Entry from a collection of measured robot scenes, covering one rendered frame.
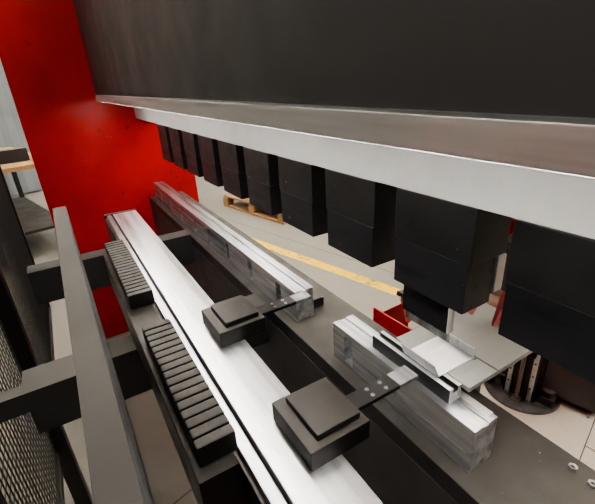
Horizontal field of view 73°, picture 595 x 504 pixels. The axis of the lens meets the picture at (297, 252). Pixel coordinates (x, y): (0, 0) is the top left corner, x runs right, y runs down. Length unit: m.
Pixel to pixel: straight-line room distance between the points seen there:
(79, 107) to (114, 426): 2.37
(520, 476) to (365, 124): 0.66
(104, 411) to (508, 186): 0.47
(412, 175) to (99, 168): 2.17
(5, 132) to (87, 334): 7.47
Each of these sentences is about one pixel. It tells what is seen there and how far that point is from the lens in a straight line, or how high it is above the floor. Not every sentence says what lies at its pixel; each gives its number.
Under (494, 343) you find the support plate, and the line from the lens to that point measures 0.91.
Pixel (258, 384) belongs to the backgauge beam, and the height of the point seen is 0.98.
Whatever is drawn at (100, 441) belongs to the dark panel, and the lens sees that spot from 0.26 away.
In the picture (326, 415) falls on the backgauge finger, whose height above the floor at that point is 1.03.
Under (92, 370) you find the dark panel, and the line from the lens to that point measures 0.31.
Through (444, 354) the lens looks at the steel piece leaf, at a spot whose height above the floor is 1.00.
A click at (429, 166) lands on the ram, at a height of 1.38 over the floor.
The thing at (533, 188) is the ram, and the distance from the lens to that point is 0.53.
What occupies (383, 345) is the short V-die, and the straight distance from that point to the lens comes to 0.87.
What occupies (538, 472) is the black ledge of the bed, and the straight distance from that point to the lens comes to 0.88.
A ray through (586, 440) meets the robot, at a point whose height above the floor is 0.28.
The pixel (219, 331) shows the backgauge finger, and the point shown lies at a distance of 0.89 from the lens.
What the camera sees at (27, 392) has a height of 1.04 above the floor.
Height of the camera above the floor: 1.51
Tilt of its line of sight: 24 degrees down
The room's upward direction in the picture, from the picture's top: 4 degrees counter-clockwise
